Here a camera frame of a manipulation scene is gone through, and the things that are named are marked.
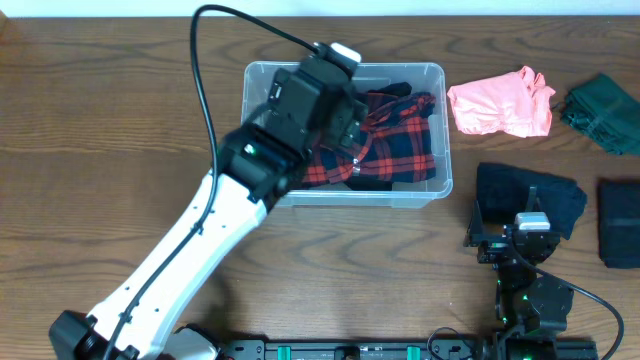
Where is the dark green folded garment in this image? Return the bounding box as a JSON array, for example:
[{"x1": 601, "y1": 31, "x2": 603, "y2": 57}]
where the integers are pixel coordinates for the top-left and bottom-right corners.
[{"x1": 561, "y1": 74, "x2": 639, "y2": 155}]

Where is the dark navy folded garment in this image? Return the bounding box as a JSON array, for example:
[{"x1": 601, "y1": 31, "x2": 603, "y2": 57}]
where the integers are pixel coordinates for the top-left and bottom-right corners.
[{"x1": 598, "y1": 181, "x2": 639, "y2": 269}]

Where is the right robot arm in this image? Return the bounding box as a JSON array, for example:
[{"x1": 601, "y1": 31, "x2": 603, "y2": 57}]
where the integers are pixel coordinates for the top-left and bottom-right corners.
[{"x1": 465, "y1": 186, "x2": 574, "y2": 360}]

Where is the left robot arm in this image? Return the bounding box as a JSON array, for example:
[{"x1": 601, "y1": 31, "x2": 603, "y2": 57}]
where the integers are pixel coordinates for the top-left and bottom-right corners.
[{"x1": 49, "y1": 58, "x2": 445, "y2": 359}]

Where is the black fuzzy sweater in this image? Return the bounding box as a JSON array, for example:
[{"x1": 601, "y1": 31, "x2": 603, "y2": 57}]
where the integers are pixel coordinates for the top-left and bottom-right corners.
[{"x1": 344, "y1": 82, "x2": 412, "y2": 191}]

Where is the black garment with tape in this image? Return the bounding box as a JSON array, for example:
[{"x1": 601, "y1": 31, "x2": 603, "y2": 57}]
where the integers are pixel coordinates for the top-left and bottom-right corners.
[{"x1": 476, "y1": 162, "x2": 587, "y2": 240}]

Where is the clear plastic storage bin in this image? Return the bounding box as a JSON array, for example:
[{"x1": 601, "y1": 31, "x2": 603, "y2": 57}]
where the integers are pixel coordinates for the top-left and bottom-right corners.
[{"x1": 240, "y1": 60, "x2": 454, "y2": 210}]

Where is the black mounting rail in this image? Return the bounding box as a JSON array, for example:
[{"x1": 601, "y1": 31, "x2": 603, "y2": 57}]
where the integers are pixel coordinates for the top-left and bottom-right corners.
[{"x1": 169, "y1": 324, "x2": 599, "y2": 360}]

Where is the pink shirt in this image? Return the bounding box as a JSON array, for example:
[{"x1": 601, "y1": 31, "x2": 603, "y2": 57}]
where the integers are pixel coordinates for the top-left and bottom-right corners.
[{"x1": 447, "y1": 66, "x2": 555, "y2": 138}]

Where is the red navy plaid shirt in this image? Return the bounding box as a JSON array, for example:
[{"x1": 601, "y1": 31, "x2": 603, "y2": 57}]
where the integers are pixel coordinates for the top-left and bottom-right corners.
[{"x1": 301, "y1": 92, "x2": 436, "y2": 188}]

